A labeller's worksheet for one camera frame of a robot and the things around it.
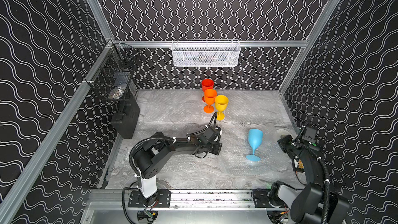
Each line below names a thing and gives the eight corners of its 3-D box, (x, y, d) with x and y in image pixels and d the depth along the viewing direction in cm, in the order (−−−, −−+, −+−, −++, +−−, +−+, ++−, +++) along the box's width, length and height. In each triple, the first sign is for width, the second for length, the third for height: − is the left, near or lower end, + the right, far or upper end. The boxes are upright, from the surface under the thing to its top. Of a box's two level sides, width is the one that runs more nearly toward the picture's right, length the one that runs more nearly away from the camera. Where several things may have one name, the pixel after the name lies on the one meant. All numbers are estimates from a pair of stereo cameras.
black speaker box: (121, 139, 96) (108, 123, 82) (131, 112, 109) (120, 94, 95) (134, 139, 96) (123, 123, 82) (142, 112, 109) (133, 94, 95)
